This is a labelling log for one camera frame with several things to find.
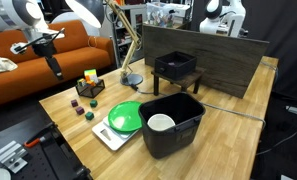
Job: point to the clear box with toys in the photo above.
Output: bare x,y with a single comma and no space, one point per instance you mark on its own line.
168,15

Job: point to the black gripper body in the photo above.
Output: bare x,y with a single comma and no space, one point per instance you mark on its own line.
44,46

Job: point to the small black box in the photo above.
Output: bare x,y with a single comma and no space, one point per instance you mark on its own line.
169,70

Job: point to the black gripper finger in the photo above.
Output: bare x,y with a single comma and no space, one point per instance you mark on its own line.
54,68

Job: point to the small green block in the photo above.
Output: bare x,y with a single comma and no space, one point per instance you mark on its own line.
93,103
89,115

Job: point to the background metal shelf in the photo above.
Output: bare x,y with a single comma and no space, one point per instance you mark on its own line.
128,30

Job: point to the dark wooden board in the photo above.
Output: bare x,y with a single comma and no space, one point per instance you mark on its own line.
221,60

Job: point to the small dark wooden stool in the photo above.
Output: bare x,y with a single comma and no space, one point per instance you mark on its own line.
188,80

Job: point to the large rubik's cube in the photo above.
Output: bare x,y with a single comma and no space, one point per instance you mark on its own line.
91,75

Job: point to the white kitchen scale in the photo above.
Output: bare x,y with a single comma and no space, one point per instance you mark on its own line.
109,138

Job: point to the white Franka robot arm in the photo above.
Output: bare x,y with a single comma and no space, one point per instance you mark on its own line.
8,13

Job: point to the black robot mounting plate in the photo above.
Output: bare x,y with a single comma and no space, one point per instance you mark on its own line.
38,163

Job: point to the orange sofa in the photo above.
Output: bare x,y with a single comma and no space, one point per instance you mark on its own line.
14,83

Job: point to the black plastic bin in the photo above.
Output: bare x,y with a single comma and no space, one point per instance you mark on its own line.
174,140

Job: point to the aluminium bracket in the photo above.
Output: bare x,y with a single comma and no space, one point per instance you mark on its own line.
14,163

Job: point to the small rubik's cube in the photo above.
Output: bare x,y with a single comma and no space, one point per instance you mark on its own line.
90,82
81,82

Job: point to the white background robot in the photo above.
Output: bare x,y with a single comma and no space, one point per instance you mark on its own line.
228,16

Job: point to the green plate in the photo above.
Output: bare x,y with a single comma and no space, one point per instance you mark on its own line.
124,116

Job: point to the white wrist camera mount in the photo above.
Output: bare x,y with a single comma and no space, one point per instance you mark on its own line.
17,48

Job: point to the small purple block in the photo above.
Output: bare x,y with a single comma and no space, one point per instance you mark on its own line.
80,110
74,103

